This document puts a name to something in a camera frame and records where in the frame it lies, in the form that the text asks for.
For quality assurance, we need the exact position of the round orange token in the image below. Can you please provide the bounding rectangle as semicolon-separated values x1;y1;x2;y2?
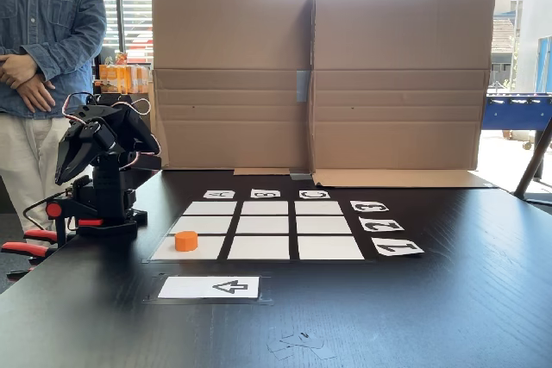
173;230;200;253

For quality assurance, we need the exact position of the white nine-square grid sheet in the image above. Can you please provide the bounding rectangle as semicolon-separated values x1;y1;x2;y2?
144;199;377;264

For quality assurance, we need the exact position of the person's right hand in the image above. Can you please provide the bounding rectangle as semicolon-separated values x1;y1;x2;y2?
15;77;57;115

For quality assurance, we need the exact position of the person's left hand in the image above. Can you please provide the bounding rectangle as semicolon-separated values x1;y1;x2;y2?
0;53;41;90

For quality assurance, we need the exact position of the red black bar clamp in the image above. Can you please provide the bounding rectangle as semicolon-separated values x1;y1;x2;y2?
0;197;107;282

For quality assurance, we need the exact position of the orange carton display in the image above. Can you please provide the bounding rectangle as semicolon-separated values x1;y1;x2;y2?
94;52;153;95

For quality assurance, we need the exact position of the person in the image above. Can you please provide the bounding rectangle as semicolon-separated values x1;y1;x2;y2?
0;0;108;236

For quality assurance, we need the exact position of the paper sheet letter A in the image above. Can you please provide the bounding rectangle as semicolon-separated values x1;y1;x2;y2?
202;189;237;201

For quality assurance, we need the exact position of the brown cardboard box panel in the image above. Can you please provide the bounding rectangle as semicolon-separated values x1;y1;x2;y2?
310;0;498;190
151;0;315;177

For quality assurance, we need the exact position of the white arrow paper sheet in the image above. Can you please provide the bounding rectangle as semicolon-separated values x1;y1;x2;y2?
141;273;275;306

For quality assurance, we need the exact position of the paper sheet letter C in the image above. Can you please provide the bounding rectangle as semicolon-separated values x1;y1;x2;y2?
298;189;332;201

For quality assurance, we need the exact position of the paper sheet number 3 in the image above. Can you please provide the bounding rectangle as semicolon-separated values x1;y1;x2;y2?
349;199;391;214

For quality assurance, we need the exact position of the paper sheet number 2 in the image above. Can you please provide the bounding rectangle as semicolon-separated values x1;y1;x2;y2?
358;216;406;234

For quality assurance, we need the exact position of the paper sheet number 1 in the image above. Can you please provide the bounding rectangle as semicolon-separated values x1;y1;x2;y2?
370;237;426;259

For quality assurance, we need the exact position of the blue foosball table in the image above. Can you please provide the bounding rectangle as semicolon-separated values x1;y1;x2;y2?
481;90;552;150

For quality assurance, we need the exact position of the dark metal table leg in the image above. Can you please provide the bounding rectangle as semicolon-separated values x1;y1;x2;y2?
512;119;552;207

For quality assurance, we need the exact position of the red white servo cable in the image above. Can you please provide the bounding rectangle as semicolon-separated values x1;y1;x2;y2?
60;91;162;159

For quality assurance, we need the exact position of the black power cable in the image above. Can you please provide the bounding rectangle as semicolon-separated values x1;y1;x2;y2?
22;189;72;232

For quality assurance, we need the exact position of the grey duct tape strip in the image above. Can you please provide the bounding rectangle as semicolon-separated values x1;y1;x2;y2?
289;69;313;182

